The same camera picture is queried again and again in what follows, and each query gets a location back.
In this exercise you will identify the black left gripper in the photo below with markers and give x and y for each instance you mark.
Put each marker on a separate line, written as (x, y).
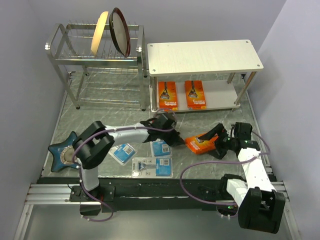
(176, 139)

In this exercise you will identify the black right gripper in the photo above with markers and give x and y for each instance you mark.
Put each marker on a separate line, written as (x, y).
(217, 129)

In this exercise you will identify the orange razor box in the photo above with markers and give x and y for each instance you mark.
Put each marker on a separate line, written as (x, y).
(195, 95)
(198, 146)
(167, 95)

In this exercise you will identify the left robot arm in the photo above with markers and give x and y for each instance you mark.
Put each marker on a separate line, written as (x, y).
(93, 144)

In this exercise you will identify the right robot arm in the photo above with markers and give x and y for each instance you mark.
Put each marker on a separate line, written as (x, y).
(260, 206)

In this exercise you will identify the white two-tier shelf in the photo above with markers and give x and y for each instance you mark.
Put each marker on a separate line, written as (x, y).
(230, 66)

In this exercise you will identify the blue razor blister pack centre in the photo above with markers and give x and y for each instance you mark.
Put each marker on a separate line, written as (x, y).
(160, 148)

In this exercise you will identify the blue razor blister pack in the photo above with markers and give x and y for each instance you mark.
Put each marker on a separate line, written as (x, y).
(152, 167)
(160, 148)
(122, 153)

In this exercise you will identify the blue razor blister pack front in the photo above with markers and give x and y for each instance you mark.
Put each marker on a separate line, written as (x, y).
(152, 167)

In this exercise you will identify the blue razor blister pack left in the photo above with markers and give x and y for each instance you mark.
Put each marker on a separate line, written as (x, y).
(122, 153)

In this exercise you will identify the steel dish rack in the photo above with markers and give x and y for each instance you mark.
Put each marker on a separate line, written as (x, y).
(107, 79)

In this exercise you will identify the blue star-shaped dish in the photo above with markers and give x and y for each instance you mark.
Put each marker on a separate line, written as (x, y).
(62, 154)

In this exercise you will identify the dark brown plate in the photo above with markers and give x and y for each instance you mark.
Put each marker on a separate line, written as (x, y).
(119, 32)

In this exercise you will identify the cream plate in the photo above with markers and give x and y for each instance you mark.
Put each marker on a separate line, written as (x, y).
(98, 32)

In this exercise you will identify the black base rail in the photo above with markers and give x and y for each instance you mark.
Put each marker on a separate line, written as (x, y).
(137, 194)

